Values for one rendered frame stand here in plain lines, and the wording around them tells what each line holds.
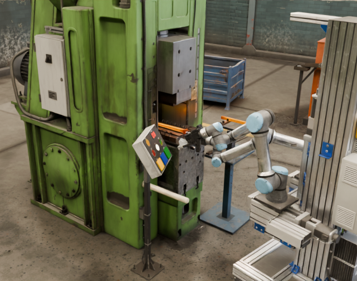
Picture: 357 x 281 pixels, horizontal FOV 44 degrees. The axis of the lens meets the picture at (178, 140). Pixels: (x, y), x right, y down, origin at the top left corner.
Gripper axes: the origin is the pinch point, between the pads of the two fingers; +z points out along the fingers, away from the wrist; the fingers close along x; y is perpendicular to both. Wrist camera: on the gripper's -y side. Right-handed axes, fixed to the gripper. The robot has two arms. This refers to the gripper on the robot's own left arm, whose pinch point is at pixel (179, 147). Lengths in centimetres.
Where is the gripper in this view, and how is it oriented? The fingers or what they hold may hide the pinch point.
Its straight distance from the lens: 326.9
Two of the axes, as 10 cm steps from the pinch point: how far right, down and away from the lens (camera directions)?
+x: -2.1, 3.7, -9.0
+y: -4.7, -8.5, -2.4
